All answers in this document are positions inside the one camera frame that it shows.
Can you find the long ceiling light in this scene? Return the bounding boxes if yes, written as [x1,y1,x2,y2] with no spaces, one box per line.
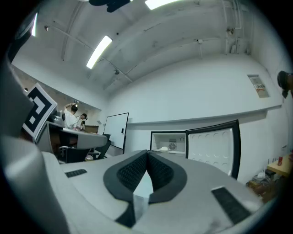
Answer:
[31,12,38,37]
[86,35,113,69]
[145,0,183,10]

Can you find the yellow table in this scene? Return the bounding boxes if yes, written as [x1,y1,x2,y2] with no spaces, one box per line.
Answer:
[267,154,293,177]

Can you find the black mini fridge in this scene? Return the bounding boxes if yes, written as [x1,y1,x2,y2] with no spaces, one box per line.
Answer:
[150,119,241,180]

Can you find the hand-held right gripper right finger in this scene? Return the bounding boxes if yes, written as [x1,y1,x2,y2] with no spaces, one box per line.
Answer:
[141,150,262,233]

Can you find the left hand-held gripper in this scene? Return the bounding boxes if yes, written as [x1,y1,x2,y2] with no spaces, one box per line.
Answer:
[22,82,58,143]

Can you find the black round device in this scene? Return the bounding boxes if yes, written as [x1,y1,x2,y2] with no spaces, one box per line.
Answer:
[277,70,293,99]

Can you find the pile of boxes and cables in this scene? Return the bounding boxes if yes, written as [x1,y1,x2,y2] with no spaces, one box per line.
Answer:
[246,170,279,199]

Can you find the black-framed whiteboard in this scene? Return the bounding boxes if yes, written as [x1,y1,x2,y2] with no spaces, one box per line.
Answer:
[102,112,130,154]

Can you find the black office chair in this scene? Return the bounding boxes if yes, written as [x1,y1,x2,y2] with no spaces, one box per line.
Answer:
[88,140,112,160]

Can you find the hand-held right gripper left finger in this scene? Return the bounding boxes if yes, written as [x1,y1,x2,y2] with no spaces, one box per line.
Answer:
[45,149,148,229]

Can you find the white printed poster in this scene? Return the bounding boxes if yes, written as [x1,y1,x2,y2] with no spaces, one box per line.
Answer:
[247,74,270,99]

